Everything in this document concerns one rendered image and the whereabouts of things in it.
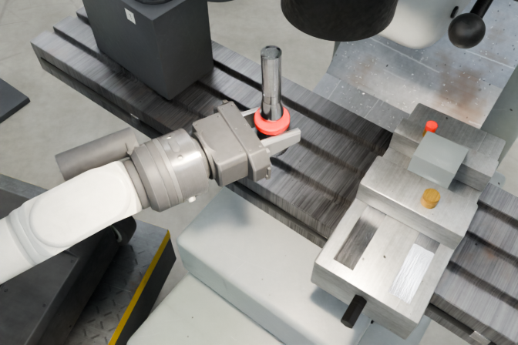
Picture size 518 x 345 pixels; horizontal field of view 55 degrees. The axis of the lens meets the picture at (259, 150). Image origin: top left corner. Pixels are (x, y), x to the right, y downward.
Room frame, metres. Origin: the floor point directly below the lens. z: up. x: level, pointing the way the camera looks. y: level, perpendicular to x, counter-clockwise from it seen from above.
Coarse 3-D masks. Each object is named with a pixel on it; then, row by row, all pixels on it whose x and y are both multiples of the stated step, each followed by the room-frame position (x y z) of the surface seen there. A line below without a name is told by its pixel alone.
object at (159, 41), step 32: (96, 0) 0.75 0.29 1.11; (128, 0) 0.69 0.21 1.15; (160, 0) 0.68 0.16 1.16; (192, 0) 0.70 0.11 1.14; (96, 32) 0.77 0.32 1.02; (128, 32) 0.69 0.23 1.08; (160, 32) 0.65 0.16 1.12; (192, 32) 0.69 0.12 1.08; (128, 64) 0.71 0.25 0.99; (160, 64) 0.64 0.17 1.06; (192, 64) 0.69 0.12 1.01
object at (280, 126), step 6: (258, 114) 0.43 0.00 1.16; (288, 114) 0.43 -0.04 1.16; (258, 120) 0.42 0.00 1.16; (264, 120) 0.42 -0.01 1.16; (282, 120) 0.42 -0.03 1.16; (288, 120) 0.42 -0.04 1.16; (258, 126) 0.42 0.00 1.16; (264, 126) 0.41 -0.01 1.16; (270, 126) 0.41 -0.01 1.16; (276, 126) 0.41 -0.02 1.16; (282, 126) 0.41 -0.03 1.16; (264, 132) 0.41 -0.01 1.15; (270, 132) 0.41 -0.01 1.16; (276, 132) 0.41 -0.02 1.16
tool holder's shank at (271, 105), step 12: (264, 48) 0.44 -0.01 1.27; (276, 48) 0.44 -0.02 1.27; (264, 60) 0.42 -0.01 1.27; (276, 60) 0.42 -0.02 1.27; (264, 72) 0.42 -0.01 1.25; (276, 72) 0.42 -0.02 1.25; (264, 84) 0.42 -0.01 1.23; (276, 84) 0.42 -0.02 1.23; (264, 96) 0.42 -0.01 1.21; (276, 96) 0.42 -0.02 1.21; (264, 108) 0.42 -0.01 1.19; (276, 108) 0.42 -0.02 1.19; (276, 120) 0.42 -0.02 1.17
